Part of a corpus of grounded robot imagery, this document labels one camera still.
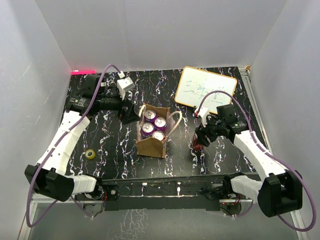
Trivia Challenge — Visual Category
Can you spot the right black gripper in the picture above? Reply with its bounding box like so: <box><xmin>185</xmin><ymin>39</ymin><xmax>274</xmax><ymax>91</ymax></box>
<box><xmin>195</xmin><ymin>114</ymin><xmax>225</xmax><ymax>146</ymax></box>

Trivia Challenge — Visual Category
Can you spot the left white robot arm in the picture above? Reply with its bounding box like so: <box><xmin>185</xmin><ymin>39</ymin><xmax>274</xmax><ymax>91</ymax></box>
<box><xmin>24</xmin><ymin>73</ymin><xmax>140</xmax><ymax>202</ymax></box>

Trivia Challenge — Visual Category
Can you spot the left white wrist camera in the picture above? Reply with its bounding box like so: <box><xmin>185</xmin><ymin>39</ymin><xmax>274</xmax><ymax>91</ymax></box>
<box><xmin>116</xmin><ymin>71</ymin><xmax>135</xmax><ymax>100</ymax></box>

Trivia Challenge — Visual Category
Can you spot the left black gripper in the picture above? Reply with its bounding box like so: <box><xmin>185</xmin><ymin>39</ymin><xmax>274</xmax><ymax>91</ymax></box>
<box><xmin>97</xmin><ymin>88</ymin><xmax>141</xmax><ymax>124</ymax></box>

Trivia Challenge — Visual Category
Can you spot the red soda can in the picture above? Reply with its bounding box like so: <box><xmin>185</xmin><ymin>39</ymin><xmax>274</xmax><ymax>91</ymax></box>
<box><xmin>152</xmin><ymin>130</ymin><xmax>165</xmax><ymax>141</ymax></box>
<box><xmin>191</xmin><ymin>134</ymin><xmax>204</xmax><ymax>151</ymax></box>

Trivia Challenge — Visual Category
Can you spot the purple soda can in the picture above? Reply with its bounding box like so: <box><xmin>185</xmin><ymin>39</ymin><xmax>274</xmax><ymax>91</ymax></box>
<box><xmin>141</xmin><ymin>122</ymin><xmax>155</xmax><ymax>139</ymax></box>
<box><xmin>154</xmin><ymin>117</ymin><xmax>167</xmax><ymax>133</ymax></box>
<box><xmin>144</xmin><ymin>109</ymin><xmax>158</xmax><ymax>124</ymax></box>

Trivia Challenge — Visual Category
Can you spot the small whiteboard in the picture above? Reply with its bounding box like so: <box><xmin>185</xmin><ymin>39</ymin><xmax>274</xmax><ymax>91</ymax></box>
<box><xmin>174</xmin><ymin>66</ymin><xmax>238</xmax><ymax>108</ymax></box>

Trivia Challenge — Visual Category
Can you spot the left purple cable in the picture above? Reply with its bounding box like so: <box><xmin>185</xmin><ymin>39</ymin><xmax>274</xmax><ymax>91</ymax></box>
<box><xmin>25</xmin><ymin>64</ymin><xmax>126</xmax><ymax>228</ymax></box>

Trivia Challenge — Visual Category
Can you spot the purple cable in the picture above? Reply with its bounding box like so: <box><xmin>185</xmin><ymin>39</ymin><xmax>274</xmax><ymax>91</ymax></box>
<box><xmin>198</xmin><ymin>90</ymin><xmax>317</xmax><ymax>231</ymax></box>
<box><xmin>25</xmin><ymin>64</ymin><xmax>126</xmax><ymax>228</ymax></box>

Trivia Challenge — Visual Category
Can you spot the red soda can front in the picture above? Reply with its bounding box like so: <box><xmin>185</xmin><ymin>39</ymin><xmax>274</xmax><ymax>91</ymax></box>
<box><xmin>191</xmin><ymin>134</ymin><xmax>204</xmax><ymax>151</ymax></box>

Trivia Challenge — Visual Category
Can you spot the pink marker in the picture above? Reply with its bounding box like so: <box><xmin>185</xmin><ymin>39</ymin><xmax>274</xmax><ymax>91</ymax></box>
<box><xmin>70</xmin><ymin>70</ymin><xmax>96</xmax><ymax>76</ymax></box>

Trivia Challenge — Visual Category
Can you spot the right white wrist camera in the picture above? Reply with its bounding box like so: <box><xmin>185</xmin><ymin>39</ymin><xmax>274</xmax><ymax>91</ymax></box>
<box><xmin>194</xmin><ymin>106</ymin><xmax>212</xmax><ymax>127</ymax></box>

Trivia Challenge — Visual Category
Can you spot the purple soda can front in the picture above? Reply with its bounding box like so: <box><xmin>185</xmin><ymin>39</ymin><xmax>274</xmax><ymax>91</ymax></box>
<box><xmin>141</xmin><ymin>122</ymin><xmax>155</xmax><ymax>139</ymax></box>

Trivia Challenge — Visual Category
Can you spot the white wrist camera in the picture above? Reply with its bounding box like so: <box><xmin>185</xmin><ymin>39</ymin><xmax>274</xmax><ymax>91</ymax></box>
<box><xmin>194</xmin><ymin>106</ymin><xmax>212</xmax><ymax>127</ymax></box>
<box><xmin>116</xmin><ymin>71</ymin><xmax>135</xmax><ymax>100</ymax></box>

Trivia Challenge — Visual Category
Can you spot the yellow tape roll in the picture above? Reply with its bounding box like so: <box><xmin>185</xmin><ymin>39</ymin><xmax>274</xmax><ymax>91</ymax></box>
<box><xmin>84</xmin><ymin>149</ymin><xmax>96</xmax><ymax>160</ymax></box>

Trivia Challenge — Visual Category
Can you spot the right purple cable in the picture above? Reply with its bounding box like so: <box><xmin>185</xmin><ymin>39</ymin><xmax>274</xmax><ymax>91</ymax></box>
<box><xmin>198</xmin><ymin>90</ymin><xmax>317</xmax><ymax>231</ymax></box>

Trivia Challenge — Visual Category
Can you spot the brown canvas tote bag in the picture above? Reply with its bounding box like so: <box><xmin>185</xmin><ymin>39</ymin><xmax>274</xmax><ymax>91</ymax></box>
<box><xmin>135</xmin><ymin>103</ymin><xmax>182</xmax><ymax>159</ymax></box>

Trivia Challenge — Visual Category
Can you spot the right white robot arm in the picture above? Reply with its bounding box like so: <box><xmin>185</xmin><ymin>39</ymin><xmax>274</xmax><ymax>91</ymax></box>
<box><xmin>193</xmin><ymin>104</ymin><xmax>303</xmax><ymax>218</ymax></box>

